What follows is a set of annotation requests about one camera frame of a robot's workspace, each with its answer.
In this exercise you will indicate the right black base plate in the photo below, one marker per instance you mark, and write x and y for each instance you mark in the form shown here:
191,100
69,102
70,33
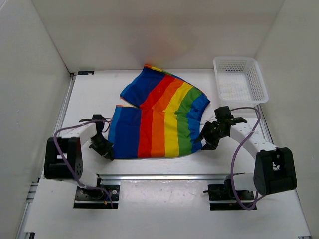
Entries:
222,200

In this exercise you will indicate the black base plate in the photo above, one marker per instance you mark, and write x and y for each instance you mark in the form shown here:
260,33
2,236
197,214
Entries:
97,199
222,200

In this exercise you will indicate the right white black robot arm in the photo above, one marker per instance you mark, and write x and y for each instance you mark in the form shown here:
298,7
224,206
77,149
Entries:
274,170

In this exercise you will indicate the rainbow striped shorts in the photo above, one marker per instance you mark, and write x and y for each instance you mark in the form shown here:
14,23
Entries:
162,119

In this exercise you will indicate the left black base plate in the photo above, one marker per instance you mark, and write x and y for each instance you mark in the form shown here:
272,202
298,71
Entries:
97,199

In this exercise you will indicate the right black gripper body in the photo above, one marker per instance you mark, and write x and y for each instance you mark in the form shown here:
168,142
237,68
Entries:
215,133

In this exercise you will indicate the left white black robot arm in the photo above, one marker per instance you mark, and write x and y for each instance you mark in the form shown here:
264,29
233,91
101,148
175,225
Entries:
63,157

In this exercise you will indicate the aluminium rail frame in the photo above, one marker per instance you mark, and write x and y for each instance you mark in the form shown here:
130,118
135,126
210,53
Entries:
161,199

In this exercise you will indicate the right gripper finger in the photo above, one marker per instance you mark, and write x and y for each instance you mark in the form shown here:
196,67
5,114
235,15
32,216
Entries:
205,132
210,145

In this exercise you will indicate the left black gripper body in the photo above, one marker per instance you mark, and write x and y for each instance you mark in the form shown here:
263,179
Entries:
99,140

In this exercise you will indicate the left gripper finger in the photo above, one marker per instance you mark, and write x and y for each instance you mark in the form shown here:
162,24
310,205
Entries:
108,151
99,150

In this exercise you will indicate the small dark label sticker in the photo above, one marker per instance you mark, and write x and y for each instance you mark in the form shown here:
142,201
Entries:
85,72

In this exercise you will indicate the white plastic mesh basket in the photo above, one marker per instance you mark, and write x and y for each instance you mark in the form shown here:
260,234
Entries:
239,81

